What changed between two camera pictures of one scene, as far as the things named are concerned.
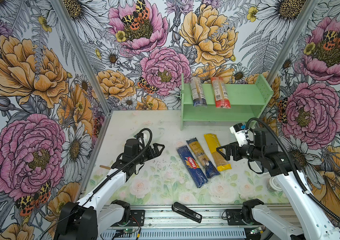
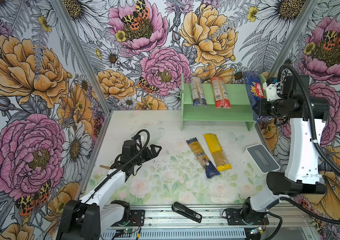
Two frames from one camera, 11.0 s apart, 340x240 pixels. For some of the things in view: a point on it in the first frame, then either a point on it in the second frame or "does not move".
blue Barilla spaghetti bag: (193, 166) → (256, 90)
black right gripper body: (249, 152) → (272, 108)
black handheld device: (187, 212) does not move
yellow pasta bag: (220, 161) does not move
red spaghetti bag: (221, 93) does not move
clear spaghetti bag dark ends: (197, 92) does not move
